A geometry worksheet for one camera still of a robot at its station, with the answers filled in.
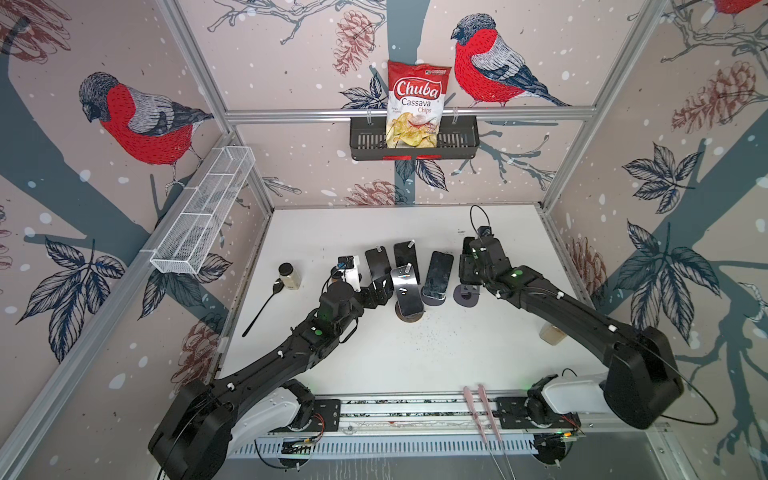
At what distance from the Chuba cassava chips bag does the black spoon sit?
0.59m

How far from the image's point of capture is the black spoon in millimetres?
916

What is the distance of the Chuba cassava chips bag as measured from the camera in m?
0.83
